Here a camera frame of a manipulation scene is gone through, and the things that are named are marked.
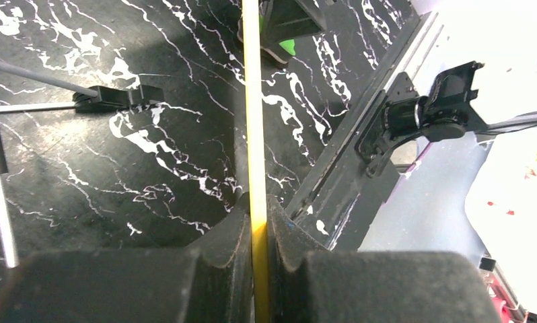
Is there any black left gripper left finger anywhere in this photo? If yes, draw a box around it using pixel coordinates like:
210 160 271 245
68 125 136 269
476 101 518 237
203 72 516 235
0 194 252 322

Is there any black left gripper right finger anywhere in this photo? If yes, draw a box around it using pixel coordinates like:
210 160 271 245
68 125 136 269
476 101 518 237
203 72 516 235
266 196 500 322

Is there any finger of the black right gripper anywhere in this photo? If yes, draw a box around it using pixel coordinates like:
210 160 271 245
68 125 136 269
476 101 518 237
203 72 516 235
260 0 327 45

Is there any green bone-shaped eraser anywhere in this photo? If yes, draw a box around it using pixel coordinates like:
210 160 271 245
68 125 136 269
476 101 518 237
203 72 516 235
237 1 296 69

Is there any yellow-framed whiteboard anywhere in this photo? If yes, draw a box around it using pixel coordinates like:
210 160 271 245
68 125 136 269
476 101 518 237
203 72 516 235
242 0 271 322

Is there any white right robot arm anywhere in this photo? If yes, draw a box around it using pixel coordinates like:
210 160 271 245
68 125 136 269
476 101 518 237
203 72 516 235
305 11 537 186

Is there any black grey folding easel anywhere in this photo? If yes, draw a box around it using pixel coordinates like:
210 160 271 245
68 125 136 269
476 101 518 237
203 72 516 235
0 61 164 268

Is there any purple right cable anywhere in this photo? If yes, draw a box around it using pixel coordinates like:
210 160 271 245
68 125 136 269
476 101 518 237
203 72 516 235
402 142 432 177

